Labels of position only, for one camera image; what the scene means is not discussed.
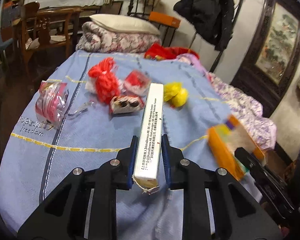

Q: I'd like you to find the black metal stand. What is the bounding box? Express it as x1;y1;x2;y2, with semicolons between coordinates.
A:
127;0;155;20

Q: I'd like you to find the orange purple medicine box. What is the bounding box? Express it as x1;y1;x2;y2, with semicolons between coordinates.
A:
207;115;265;181

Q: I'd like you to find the purple floral quilt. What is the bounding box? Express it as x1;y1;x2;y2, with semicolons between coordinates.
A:
207;72;277;151

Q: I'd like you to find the cream pillow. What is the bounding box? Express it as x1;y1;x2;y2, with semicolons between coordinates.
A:
89;14;160;36

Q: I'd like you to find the red yarn bundle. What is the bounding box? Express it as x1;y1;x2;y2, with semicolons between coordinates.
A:
88;57;120;105

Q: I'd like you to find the white medicine box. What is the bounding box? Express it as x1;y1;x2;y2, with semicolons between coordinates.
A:
132;83;164;194

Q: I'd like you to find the red patterned cloth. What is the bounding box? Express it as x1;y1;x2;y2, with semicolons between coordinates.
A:
144;43;199;61

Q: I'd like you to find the red item plastic bag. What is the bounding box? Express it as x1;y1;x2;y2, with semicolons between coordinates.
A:
123;70;151;96

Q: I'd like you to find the wooden chair by desk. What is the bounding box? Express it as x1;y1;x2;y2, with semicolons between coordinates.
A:
15;2;82;76

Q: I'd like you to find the patterned snack wrapper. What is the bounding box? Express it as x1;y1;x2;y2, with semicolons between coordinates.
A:
110;95;145;114

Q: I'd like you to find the orange flat box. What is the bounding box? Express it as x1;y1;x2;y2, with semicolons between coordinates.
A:
149;11;180;28

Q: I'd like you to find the clear plastic wrapper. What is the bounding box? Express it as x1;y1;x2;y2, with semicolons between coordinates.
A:
67;101;95;119

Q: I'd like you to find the lilac garment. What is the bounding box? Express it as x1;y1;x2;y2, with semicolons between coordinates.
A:
176;53;208;76

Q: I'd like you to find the light blue bed blanket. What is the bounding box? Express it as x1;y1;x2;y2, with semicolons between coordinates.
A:
0;54;230;239

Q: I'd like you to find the pink items plastic bag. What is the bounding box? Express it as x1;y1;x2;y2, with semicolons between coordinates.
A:
35;81;68;128

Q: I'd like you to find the dark framed painting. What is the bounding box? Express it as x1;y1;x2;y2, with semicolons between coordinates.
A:
231;0;300;118

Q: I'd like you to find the yellow yarn bundle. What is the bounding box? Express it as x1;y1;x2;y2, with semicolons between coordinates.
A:
164;82;189;108

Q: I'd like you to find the pink floral folded quilt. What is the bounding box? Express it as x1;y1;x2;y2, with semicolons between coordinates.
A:
76;22;161;53

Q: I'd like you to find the black hanging jacket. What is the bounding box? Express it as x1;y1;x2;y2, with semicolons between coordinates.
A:
173;0;234;51

